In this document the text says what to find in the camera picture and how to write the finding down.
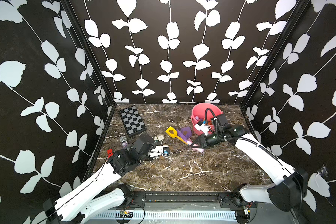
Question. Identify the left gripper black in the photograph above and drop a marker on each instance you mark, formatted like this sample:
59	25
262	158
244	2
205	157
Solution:
149	158

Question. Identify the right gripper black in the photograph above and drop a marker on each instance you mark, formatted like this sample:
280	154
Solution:
202	140

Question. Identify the pink plastic bucket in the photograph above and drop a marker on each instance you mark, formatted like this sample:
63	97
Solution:
198	112

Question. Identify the purple trowel pink handle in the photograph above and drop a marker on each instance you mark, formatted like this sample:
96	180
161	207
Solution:
189	142
186	131

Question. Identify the yellow trowel yellow handle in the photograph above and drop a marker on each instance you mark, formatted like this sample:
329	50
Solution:
174	134

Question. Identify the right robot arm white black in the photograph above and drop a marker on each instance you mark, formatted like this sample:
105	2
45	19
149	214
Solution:
288	186

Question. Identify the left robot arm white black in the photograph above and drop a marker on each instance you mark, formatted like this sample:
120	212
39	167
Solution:
85	201

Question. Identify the small red block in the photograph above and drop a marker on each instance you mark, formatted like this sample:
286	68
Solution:
109	153

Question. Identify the purple glitter cylinder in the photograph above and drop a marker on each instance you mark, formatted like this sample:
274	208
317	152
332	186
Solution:
124	142

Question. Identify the black white checkerboard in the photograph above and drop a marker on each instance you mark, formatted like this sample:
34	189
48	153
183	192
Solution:
132	121

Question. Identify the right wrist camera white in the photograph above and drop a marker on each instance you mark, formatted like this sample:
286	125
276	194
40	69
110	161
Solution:
204	128

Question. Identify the black front rail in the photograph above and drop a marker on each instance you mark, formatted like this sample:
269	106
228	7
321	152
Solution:
225	199

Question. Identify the white slotted cable duct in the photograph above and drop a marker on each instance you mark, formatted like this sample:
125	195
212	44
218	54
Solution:
140	215

